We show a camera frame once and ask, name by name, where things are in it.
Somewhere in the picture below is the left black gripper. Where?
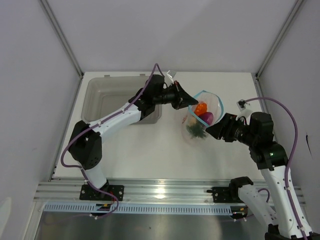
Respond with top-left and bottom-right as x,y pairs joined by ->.
153,81 -> 199,111

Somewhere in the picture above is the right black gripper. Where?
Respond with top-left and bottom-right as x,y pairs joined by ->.
205,112 -> 257,146

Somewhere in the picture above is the small orange pumpkin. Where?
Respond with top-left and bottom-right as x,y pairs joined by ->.
194,102 -> 208,116

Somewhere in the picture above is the purple red onion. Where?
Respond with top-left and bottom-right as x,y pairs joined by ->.
199,112 -> 214,126

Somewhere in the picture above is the clear zip top bag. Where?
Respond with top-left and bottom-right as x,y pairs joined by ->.
181,90 -> 224,145

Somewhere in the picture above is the orange toy pineapple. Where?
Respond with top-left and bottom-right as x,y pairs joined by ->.
186,123 -> 207,139

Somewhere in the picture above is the beige garlic bulb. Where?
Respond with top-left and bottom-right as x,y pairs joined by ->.
188,116 -> 198,126

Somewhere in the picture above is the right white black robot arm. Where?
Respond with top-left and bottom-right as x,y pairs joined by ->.
206,112 -> 320,240

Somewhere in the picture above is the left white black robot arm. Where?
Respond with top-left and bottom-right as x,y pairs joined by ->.
66,74 -> 199,200

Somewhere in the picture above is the clear grey plastic bin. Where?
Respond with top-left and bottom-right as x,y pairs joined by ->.
81,74 -> 149,123

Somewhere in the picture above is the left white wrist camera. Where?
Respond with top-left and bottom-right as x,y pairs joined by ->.
166,70 -> 177,83

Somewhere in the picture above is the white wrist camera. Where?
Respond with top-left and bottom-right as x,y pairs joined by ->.
166,70 -> 177,83
236,99 -> 253,120

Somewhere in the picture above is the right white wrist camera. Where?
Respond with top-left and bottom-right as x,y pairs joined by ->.
236,99 -> 253,120

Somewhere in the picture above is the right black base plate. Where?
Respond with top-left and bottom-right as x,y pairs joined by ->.
206,186 -> 243,204

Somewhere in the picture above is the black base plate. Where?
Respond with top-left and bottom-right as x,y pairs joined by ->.
79,183 -> 125,201
206,186 -> 243,204

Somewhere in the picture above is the aluminium mounting rail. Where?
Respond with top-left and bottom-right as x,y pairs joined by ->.
33,178 -> 230,205

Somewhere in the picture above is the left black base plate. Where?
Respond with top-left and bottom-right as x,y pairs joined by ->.
79,183 -> 125,201

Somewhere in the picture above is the right aluminium frame post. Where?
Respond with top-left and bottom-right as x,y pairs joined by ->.
255,0 -> 307,81

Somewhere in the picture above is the aluminium frame post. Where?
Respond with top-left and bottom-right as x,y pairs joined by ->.
255,0 -> 307,81
38,0 -> 84,75

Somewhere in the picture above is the left aluminium frame post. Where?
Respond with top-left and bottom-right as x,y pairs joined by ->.
38,0 -> 84,75

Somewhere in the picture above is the slotted white cable duct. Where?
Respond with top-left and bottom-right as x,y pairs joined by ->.
43,202 -> 233,216

